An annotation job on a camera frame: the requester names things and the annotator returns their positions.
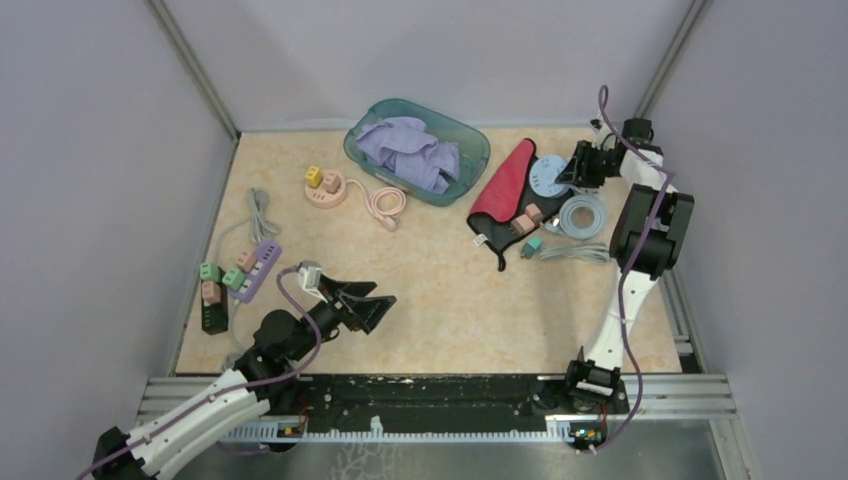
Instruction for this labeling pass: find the green plug on black strip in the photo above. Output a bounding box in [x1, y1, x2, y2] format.
[198, 262, 222, 283]

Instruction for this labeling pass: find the teal plastic basin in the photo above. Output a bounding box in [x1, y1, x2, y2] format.
[343, 98, 491, 207]

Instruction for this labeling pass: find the purple cloth in basin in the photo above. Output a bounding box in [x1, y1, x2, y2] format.
[355, 116, 460, 194]

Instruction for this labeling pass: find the green plug on purple strip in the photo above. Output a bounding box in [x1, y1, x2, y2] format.
[222, 267, 246, 291]

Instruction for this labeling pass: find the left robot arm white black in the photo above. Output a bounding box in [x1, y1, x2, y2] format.
[79, 266, 397, 479]

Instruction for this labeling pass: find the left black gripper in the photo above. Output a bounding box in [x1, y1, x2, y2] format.
[290, 273, 396, 361]

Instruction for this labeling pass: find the black power strip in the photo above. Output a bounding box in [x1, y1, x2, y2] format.
[200, 293, 229, 335]

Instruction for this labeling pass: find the blue round power socket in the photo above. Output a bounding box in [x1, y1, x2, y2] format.
[529, 155, 570, 198]

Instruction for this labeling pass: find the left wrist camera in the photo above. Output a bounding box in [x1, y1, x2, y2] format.
[297, 260, 324, 300]

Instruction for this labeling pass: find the pink plug on black strip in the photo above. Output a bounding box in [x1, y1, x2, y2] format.
[200, 280, 222, 305]

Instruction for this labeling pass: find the pink round power socket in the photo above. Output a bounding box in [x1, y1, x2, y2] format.
[304, 166, 348, 209]

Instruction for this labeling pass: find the pink plug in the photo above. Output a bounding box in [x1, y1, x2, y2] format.
[510, 214, 536, 238]
[200, 280, 222, 305]
[320, 169, 344, 196]
[524, 203, 544, 225]
[236, 251, 258, 273]

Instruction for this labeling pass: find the purple power strip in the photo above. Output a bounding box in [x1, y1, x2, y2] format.
[227, 239, 282, 304]

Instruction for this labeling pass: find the red and grey cloth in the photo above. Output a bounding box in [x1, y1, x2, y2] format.
[466, 138, 574, 272]

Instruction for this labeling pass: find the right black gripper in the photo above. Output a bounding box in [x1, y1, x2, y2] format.
[555, 141, 621, 190]

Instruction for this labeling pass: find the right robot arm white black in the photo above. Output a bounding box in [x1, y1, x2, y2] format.
[557, 118, 694, 412]

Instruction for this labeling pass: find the pink coiled socket cable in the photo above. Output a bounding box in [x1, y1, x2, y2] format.
[344, 178, 408, 232]

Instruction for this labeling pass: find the pink plug on purple strip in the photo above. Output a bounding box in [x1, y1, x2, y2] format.
[236, 251, 258, 273]

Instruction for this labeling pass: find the grey coiled cable with plug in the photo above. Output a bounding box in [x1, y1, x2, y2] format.
[213, 188, 283, 263]

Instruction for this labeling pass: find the yellow plug adapter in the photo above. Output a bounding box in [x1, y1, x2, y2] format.
[304, 166, 323, 189]

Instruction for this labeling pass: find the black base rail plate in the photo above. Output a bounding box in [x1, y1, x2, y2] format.
[235, 372, 607, 435]

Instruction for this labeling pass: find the teal plug adapter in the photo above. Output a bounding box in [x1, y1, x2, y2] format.
[520, 236, 543, 259]

